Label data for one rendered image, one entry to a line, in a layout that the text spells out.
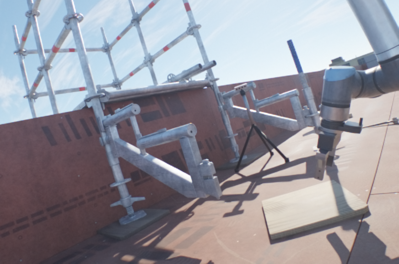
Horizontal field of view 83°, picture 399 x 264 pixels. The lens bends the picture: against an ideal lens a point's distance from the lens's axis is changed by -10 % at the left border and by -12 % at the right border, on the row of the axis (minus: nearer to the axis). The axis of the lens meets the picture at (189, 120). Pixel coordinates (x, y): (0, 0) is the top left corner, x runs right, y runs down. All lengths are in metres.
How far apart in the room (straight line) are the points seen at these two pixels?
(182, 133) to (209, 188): 0.22
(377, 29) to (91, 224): 1.50
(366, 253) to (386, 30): 0.57
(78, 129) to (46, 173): 0.30
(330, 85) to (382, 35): 0.20
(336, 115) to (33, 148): 1.34
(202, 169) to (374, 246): 0.55
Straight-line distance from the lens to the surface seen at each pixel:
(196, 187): 0.95
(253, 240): 0.86
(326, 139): 0.86
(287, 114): 3.51
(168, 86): 1.78
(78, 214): 1.49
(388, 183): 1.07
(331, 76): 0.84
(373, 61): 6.54
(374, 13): 0.83
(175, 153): 1.84
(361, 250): 0.72
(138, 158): 1.19
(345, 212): 0.86
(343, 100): 0.85
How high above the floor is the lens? 0.40
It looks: 2 degrees up
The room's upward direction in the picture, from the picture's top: 18 degrees counter-clockwise
